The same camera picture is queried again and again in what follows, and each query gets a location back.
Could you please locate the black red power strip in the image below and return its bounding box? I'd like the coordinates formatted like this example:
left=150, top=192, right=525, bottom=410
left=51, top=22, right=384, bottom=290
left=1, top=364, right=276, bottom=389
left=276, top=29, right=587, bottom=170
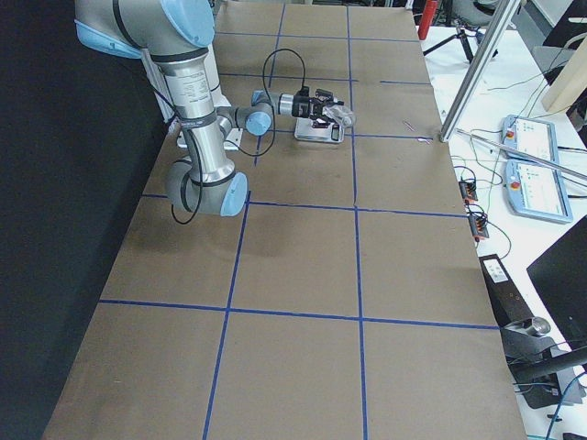
left=459, top=180, right=478, bottom=204
left=468, top=212, right=490, bottom=243

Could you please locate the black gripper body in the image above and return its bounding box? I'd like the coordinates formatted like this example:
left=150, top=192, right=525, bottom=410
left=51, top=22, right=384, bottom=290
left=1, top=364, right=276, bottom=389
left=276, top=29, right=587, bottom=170
left=292, top=86, right=335, bottom=127

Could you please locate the red fire extinguisher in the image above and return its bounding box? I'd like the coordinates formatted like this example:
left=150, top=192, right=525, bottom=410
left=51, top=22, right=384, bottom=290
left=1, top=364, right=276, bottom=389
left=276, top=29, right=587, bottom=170
left=417, top=0, right=438, bottom=41

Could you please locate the clear glass sauce bottle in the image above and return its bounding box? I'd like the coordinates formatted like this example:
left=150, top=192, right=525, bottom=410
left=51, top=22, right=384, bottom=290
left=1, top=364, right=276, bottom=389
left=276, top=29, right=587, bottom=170
left=322, top=104, right=356, bottom=127

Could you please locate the black tripod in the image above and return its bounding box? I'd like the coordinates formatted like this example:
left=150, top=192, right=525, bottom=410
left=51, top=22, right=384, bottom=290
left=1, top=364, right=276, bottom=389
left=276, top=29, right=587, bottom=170
left=423, top=25, right=478, bottom=63

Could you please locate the upper teach pendant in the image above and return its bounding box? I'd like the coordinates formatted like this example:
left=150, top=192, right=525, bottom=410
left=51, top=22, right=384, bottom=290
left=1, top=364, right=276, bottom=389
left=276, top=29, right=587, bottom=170
left=502, top=115, right=559, bottom=163

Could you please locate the teach pendant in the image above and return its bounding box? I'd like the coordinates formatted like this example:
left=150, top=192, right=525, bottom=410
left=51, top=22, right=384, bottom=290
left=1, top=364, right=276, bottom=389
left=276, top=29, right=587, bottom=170
left=504, top=159, right=573, bottom=224
left=502, top=115, right=559, bottom=163

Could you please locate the aluminium frame post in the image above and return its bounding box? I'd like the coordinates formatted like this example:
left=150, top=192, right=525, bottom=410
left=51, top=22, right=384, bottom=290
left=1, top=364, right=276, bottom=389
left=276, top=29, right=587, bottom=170
left=439, top=1, right=526, bottom=142

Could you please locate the lower teach pendant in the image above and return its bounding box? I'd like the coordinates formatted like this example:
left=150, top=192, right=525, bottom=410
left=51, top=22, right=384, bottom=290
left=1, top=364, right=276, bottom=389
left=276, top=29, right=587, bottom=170
left=504, top=159, right=573, bottom=224

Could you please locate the white digital kitchen scale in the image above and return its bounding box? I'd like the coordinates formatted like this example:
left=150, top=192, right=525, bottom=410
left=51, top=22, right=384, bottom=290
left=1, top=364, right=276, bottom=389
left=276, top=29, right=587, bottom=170
left=294, top=118, right=345, bottom=144

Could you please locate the black monitor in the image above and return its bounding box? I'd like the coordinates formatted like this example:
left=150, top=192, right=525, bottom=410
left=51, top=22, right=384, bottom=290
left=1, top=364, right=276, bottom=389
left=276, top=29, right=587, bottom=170
left=526, top=216, right=587, bottom=341

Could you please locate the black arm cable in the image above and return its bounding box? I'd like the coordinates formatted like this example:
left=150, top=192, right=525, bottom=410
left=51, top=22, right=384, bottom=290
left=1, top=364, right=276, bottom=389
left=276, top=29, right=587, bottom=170
left=172, top=48, right=308, bottom=226

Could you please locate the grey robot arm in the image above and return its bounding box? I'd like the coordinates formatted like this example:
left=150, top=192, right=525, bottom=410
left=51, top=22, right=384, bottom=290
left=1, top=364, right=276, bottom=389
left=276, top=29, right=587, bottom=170
left=75, top=1, right=349, bottom=216

